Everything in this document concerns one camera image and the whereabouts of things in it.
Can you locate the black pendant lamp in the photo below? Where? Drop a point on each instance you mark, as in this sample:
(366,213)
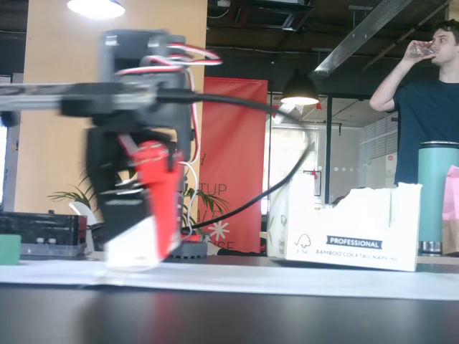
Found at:
(299,89)

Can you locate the grey perforated block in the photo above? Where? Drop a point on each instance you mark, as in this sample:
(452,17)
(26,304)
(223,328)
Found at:
(190,250)

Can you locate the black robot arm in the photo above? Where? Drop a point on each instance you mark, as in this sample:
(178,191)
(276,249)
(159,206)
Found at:
(143,46)

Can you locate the green cube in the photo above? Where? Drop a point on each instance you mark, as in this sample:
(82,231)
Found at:
(9,251)

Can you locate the clear drinking glass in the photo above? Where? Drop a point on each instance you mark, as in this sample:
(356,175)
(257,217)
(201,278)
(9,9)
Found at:
(421,51)

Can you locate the pink paper bag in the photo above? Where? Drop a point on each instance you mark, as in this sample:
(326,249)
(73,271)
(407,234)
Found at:
(452,193)

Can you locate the green palm plant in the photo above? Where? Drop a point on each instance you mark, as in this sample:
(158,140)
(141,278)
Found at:
(208,204)
(80,195)

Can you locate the white cardboard napkin box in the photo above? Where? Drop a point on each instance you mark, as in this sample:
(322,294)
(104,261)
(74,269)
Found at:
(358,229)

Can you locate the red banner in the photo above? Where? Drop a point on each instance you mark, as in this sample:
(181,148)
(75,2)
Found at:
(233,143)

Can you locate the teal tumbler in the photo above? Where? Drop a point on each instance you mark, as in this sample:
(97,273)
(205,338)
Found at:
(432,197)

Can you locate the black case with clear lid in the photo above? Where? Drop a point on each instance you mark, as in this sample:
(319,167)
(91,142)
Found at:
(39,225)

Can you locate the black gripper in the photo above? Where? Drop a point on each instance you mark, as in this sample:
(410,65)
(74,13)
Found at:
(155,172)

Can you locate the white paper sheet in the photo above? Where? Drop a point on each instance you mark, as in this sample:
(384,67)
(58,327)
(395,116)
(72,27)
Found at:
(251,279)

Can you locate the man in dark t-shirt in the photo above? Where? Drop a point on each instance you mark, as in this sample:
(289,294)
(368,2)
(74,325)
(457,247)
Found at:
(430,118)

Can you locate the white pendant lamp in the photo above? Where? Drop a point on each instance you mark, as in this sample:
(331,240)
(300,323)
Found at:
(95,7)

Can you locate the long camera circuit board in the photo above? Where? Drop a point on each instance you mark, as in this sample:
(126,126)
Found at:
(36,96)

